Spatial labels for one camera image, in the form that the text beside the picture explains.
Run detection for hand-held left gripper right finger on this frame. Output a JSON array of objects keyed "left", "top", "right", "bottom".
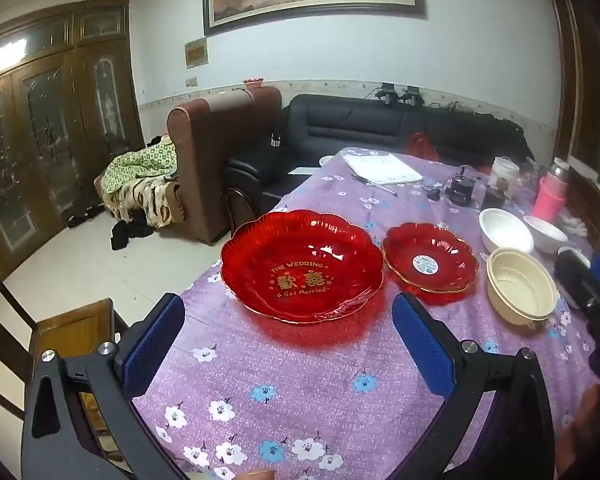
[{"left": 391, "top": 291, "right": 556, "bottom": 480}]

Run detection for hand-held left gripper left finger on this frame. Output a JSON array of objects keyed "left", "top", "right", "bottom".
[{"left": 21, "top": 292, "right": 191, "bottom": 480}]

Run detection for cream ribbed bowl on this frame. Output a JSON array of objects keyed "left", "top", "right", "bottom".
[{"left": 486, "top": 247, "right": 559, "bottom": 322}]

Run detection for large red plate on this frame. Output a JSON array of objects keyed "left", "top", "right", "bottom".
[{"left": 220, "top": 209, "right": 385, "bottom": 323}]

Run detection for white crumpled tissue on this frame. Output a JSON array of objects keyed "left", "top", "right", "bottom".
[{"left": 560, "top": 212, "right": 588, "bottom": 238}]

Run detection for white bowl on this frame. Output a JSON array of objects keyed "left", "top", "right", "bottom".
[
  {"left": 479, "top": 207, "right": 535, "bottom": 256},
  {"left": 523, "top": 215, "right": 569, "bottom": 255}
]

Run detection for wooden chair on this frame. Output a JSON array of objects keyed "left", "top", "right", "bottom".
[{"left": 0, "top": 255, "right": 131, "bottom": 480}]

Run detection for pink thermos cup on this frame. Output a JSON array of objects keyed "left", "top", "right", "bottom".
[{"left": 531, "top": 157, "right": 572, "bottom": 221}]

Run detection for black clothes pile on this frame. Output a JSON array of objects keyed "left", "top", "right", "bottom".
[{"left": 111, "top": 210, "right": 156, "bottom": 251}]

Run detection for small dark container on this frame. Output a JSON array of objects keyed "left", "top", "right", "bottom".
[{"left": 482, "top": 185, "right": 508, "bottom": 211}]

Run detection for white lidded jar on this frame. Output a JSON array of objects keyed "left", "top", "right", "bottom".
[{"left": 488, "top": 156, "right": 521, "bottom": 196}]

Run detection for purple floral tablecloth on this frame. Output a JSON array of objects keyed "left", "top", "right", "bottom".
[{"left": 130, "top": 147, "right": 600, "bottom": 480}]

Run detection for brown patterned blanket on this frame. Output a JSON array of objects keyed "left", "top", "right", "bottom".
[{"left": 100, "top": 175, "right": 187, "bottom": 228}]

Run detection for black shoes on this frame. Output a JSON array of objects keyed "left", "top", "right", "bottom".
[{"left": 67, "top": 205, "right": 103, "bottom": 228}]

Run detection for black power adapter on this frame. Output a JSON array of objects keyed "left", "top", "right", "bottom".
[{"left": 445, "top": 165, "right": 479, "bottom": 207}]

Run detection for reddish round-back chair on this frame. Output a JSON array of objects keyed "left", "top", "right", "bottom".
[{"left": 226, "top": 186, "right": 263, "bottom": 241}]

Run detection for pen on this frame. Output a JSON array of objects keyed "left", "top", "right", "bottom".
[{"left": 351, "top": 174, "right": 398, "bottom": 196}]

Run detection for green patterned blanket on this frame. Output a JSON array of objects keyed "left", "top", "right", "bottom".
[{"left": 101, "top": 142, "right": 178, "bottom": 195}]

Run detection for white paper notebook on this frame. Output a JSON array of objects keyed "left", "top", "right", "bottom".
[{"left": 342, "top": 154, "right": 423, "bottom": 186}]

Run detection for brown armchair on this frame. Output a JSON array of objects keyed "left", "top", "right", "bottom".
[{"left": 166, "top": 85, "right": 283, "bottom": 246}]

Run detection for wooden glass-door cabinet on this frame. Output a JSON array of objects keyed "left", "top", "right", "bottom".
[{"left": 0, "top": 0, "right": 146, "bottom": 306}]

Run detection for black leather sofa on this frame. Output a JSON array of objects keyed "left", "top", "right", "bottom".
[{"left": 225, "top": 92, "right": 536, "bottom": 216}]

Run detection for wooden door frame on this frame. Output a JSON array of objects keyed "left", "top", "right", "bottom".
[{"left": 537, "top": 0, "right": 600, "bottom": 181}]

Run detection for small wall frame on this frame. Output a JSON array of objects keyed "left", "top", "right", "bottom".
[{"left": 184, "top": 39, "right": 209, "bottom": 69}]

